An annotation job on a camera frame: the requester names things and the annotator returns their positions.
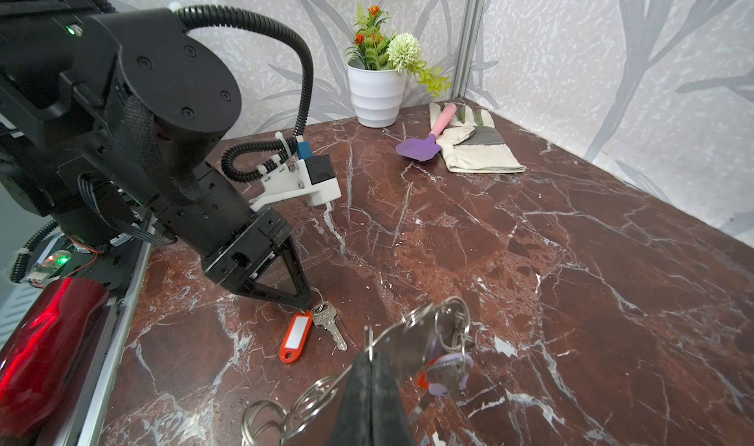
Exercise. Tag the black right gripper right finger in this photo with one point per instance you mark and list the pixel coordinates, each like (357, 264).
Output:
(389, 423)

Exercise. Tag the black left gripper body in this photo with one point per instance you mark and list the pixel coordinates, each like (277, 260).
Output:
(236, 244)

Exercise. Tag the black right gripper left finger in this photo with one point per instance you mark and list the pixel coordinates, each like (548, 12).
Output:
(353, 424)

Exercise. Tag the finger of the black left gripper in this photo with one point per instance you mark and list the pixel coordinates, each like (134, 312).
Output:
(279, 279)

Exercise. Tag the red capped key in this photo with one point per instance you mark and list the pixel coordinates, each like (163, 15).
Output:
(324, 316)

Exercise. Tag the bunch of coloured keys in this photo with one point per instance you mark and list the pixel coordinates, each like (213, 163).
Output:
(447, 375)

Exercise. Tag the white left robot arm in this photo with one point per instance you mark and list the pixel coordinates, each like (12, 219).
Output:
(107, 122)

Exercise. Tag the white ribbed plant pot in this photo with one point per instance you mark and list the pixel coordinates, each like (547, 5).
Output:
(376, 96)

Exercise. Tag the beige and grey garden glove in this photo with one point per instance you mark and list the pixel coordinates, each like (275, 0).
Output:
(470, 143)

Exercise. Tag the artificial green plant with flowers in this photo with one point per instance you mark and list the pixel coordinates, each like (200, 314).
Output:
(371, 50)

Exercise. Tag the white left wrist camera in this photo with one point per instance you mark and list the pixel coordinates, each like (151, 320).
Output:
(313, 178)

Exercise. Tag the purple trowel pink handle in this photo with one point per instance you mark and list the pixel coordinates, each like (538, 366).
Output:
(423, 150)

